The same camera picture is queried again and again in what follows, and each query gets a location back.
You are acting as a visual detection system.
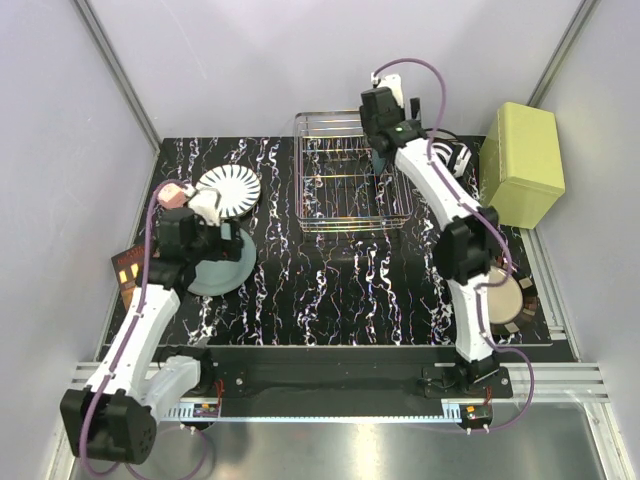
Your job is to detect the light blue plate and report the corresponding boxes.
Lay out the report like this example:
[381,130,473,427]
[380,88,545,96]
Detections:
[188,222,257,297]

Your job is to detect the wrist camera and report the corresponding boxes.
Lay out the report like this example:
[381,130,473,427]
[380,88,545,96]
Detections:
[182,185,221,227]
[371,73,405,108]

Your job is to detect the purple cable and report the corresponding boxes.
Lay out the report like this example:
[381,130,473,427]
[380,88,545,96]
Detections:
[372,57,536,434]
[79,179,217,479]

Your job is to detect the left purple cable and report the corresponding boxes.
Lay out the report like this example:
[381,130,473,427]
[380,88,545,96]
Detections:
[79,179,217,479]

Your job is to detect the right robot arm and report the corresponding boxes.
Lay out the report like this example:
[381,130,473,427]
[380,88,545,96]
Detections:
[359,87,508,397]

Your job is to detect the pink cube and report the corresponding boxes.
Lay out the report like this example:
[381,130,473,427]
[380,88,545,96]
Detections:
[156,183,188,210]

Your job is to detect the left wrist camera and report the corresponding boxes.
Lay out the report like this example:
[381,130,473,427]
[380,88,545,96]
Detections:
[182,185,221,227]

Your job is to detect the dark book with house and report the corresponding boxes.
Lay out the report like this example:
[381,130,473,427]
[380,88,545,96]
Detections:
[111,244,145,310]

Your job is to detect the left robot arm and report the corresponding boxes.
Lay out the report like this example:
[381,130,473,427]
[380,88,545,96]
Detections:
[60,207,249,465]

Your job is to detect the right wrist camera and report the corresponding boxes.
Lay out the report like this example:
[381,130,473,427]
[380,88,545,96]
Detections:
[371,73,405,108]

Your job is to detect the white black headphones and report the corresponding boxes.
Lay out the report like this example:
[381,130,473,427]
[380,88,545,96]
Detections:
[427,128,472,179]

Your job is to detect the white blue striped plate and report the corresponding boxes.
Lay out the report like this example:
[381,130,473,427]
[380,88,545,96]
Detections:
[196,164,261,219]

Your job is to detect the metal wire dish rack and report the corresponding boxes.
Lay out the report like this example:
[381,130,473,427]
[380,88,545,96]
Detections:
[294,110,413,233]

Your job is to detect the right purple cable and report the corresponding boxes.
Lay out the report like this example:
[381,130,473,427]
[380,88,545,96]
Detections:
[372,57,536,434]

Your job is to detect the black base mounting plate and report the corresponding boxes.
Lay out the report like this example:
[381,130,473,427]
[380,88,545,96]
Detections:
[187,347,513,422]

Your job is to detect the dark teal glazed plate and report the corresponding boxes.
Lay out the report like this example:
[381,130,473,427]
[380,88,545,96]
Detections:
[371,149,395,176]

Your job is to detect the beige brown rimmed plate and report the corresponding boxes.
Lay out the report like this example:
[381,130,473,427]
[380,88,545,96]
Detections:
[488,270,539,336]

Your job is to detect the yellow-green box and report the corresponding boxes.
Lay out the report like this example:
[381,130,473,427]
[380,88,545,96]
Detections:
[479,102,565,230]

